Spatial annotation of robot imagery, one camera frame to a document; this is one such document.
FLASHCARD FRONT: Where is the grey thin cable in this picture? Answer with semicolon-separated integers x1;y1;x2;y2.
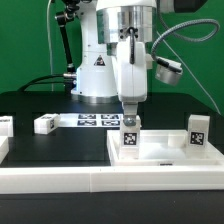
150;0;224;118

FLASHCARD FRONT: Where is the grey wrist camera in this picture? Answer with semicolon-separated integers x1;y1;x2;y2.
155;57;183;86

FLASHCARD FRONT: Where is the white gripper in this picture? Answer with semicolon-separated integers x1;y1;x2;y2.
117;38;147;127

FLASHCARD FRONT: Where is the black cable bundle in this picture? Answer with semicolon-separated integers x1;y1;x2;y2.
18;73;77;93

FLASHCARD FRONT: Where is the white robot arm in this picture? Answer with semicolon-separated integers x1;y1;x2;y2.
71;0;207;126

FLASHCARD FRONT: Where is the white marker sheet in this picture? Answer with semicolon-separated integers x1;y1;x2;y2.
59;113;122;127

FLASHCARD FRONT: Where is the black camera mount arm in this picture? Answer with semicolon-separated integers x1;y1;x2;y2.
54;0;81;81

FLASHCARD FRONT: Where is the white square tabletop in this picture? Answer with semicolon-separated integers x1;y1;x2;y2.
107;130;224;166

